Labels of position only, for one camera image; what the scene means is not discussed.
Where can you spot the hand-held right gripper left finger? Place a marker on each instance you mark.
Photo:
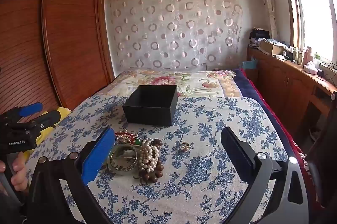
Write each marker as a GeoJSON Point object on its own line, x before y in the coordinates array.
{"type": "Point", "coordinates": [97, 154]}

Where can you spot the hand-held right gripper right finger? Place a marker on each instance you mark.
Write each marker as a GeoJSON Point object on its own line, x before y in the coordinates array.
{"type": "Point", "coordinates": [235, 146]}

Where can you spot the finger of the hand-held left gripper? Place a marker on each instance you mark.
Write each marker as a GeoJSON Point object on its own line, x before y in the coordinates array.
{"type": "Point", "coordinates": [30, 109]}
{"type": "Point", "coordinates": [48, 118]}

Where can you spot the metal bangle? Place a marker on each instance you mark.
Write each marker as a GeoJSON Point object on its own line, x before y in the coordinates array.
{"type": "Point", "coordinates": [123, 169]}

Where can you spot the green jade pendant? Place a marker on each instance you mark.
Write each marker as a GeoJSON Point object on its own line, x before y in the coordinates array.
{"type": "Point", "coordinates": [137, 143]}

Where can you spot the black box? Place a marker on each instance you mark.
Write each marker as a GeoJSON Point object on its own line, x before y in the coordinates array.
{"type": "Point", "coordinates": [147, 113]}

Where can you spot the person's left hand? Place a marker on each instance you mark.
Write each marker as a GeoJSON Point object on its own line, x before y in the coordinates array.
{"type": "Point", "coordinates": [19, 171]}

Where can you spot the yellow foam block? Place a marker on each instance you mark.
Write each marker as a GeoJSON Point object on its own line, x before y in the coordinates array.
{"type": "Point", "coordinates": [63, 113]}

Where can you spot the navy and red blanket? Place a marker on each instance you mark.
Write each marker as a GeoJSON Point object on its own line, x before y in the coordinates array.
{"type": "Point", "coordinates": [252, 87]}

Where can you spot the pink floral bedsheet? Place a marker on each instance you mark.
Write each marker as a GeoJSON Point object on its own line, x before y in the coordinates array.
{"type": "Point", "coordinates": [205, 84]}

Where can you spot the wooden cabinet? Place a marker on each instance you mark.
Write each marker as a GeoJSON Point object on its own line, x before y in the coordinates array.
{"type": "Point", "coordinates": [284, 81]}

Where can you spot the light blue tissue paper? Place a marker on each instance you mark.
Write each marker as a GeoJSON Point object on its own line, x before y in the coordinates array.
{"type": "Point", "coordinates": [248, 65]}

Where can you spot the wooden wardrobe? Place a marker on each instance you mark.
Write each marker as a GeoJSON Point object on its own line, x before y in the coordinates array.
{"type": "Point", "coordinates": [73, 29]}

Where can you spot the cardboard box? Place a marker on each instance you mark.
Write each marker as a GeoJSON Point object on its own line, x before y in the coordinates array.
{"type": "Point", "coordinates": [271, 48]}

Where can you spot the pink tissue box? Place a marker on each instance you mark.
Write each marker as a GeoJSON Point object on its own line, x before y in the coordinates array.
{"type": "Point", "coordinates": [310, 68]}

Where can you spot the pile of dark clothes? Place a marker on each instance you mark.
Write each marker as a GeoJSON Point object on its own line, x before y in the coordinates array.
{"type": "Point", "coordinates": [259, 35]}

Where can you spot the pink figurine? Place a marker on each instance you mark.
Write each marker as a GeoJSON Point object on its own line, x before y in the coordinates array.
{"type": "Point", "coordinates": [310, 55]}

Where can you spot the window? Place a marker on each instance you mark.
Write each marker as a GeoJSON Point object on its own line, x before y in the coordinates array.
{"type": "Point", "coordinates": [310, 2]}

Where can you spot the circle pattern wall cloth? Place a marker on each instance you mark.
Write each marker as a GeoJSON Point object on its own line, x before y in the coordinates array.
{"type": "Point", "coordinates": [171, 29]}

